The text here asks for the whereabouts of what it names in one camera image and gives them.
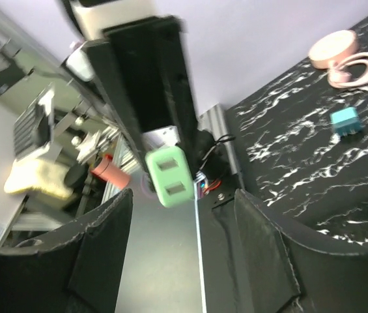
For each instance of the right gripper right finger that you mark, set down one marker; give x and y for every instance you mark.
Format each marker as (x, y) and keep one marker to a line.
(292, 268)

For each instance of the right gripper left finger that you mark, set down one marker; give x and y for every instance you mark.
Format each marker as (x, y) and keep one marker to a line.
(75, 268)

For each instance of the green usb charger plug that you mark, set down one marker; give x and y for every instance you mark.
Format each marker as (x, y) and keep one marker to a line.
(171, 176)

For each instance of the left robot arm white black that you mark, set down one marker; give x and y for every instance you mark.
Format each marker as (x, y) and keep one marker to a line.
(139, 79)

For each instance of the dark teal charger plug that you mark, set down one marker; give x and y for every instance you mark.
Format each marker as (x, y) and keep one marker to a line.
(346, 125)

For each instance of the pink cup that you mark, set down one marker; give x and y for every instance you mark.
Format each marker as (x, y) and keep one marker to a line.
(109, 172)

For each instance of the round pink power socket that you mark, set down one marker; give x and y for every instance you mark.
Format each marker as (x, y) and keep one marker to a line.
(333, 47)

